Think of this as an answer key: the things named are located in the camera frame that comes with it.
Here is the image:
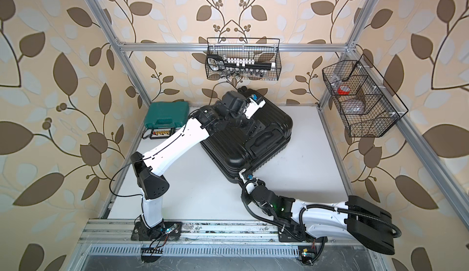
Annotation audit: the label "socket set rail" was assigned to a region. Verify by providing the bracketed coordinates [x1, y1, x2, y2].
[224, 58, 277, 71]

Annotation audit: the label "back wall wire basket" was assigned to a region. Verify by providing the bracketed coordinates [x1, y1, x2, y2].
[205, 36, 282, 81]

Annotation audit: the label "black handled scissors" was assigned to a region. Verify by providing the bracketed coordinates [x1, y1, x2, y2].
[205, 54, 227, 72]

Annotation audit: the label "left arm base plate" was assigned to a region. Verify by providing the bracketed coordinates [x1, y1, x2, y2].
[131, 220, 183, 241]

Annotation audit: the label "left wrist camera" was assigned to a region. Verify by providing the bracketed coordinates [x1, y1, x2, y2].
[244, 94, 266, 119]

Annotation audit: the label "red lid in basket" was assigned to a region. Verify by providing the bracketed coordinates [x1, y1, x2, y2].
[337, 85, 351, 96]

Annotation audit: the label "black screwdriver bit holder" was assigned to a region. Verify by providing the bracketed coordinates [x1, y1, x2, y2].
[149, 128, 175, 140]

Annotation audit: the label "green plastic tool case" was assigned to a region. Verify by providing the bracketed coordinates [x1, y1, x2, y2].
[144, 101, 189, 129]

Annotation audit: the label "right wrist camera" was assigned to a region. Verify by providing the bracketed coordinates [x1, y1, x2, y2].
[243, 174, 258, 195]

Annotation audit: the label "right wall wire basket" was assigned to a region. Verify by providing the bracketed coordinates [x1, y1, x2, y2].
[322, 55, 409, 138]

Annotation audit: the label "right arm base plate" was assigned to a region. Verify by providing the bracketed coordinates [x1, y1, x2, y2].
[277, 223, 311, 242]

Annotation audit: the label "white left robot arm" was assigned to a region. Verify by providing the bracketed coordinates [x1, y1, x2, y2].
[131, 91, 266, 229]

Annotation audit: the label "black hard-shell suitcase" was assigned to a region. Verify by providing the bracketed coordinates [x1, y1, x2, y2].
[201, 87, 293, 184]

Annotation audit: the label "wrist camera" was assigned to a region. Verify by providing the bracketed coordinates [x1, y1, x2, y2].
[243, 174, 258, 195]
[244, 94, 266, 119]

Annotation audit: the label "wall wire basket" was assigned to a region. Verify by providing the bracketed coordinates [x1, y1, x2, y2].
[205, 36, 282, 81]
[322, 55, 409, 138]

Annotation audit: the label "aluminium frame rail front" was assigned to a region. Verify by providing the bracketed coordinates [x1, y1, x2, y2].
[76, 218, 382, 258]

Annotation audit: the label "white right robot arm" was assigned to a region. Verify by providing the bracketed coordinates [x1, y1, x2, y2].
[237, 169, 402, 255]

